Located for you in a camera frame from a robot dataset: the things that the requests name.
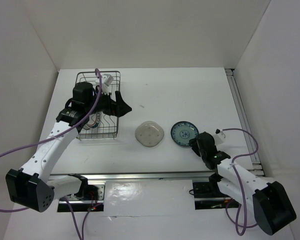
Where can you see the aluminium front rail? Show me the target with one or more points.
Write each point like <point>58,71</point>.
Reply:
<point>145,176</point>

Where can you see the clear glass square plate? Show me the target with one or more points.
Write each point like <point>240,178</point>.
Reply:
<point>149,134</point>

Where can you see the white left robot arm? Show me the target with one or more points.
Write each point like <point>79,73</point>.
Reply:
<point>30,186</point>

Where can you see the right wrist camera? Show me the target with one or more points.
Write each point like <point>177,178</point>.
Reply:
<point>219,137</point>

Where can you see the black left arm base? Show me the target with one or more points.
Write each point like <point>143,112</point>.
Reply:
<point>89,191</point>

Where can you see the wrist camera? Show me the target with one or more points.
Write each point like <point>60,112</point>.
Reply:
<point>106,81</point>
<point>219,137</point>

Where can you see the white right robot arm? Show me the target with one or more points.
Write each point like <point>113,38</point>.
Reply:
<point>268,202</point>

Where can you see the blue white patterned plate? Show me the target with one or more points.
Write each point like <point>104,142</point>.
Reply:
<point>182,132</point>

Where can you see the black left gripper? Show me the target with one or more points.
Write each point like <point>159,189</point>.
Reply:
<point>112,108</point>

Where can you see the green red rimmed white plate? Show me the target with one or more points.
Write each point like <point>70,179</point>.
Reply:
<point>94,121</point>

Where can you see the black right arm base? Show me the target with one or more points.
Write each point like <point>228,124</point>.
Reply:
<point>206,188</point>

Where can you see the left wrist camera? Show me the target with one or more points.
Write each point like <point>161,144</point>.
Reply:
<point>106,81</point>

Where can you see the aluminium rail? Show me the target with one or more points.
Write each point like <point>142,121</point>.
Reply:
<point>257,168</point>
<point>145,176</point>

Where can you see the aluminium right side rail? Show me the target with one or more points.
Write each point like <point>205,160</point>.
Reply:
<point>257,168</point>

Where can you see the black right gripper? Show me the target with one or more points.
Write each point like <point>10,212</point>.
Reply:
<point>194,144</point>

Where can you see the grey wire dish rack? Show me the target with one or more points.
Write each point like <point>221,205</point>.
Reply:
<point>109,125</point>

